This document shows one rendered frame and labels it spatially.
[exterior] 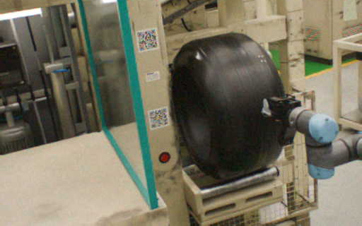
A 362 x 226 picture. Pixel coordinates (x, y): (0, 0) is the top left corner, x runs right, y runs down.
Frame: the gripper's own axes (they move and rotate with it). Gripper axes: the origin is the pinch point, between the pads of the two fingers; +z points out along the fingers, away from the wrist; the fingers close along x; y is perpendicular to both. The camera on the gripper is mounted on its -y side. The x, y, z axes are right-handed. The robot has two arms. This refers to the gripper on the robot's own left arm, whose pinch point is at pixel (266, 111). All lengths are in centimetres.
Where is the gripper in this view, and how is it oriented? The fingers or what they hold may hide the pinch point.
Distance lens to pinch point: 172.6
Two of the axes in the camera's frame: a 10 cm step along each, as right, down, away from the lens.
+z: -3.3, -2.0, 9.2
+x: -9.3, 2.3, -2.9
